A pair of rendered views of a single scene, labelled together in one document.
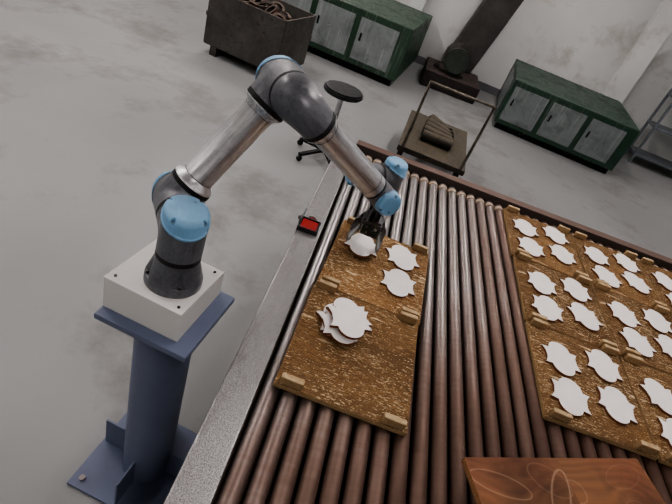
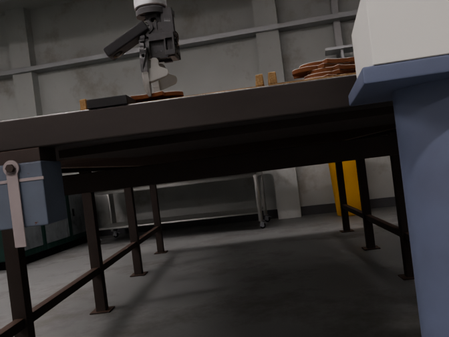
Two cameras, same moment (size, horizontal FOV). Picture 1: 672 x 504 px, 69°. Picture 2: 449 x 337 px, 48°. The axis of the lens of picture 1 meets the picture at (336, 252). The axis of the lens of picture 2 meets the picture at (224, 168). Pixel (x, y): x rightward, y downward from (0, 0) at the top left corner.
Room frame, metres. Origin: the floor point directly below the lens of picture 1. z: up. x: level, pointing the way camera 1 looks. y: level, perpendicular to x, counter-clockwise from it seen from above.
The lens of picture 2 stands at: (1.20, 1.09, 0.78)
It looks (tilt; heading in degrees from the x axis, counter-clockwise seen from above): 0 degrees down; 275
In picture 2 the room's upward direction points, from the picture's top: 7 degrees counter-clockwise
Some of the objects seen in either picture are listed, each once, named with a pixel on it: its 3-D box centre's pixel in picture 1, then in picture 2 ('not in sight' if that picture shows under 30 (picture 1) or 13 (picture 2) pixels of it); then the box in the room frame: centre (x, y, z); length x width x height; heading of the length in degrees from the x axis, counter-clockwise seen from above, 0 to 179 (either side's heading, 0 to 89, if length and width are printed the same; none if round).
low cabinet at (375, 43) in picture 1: (352, 24); not in sight; (7.71, 1.01, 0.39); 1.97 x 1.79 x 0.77; 84
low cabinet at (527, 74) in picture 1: (558, 113); not in sight; (7.49, -2.26, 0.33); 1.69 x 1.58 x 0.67; 84
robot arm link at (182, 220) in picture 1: (183, 227); not in sight; (0.95, 0.38, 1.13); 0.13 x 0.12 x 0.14; 35
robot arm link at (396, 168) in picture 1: (391, 175); not in sight; (1.42, -0.07, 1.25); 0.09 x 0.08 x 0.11; 125
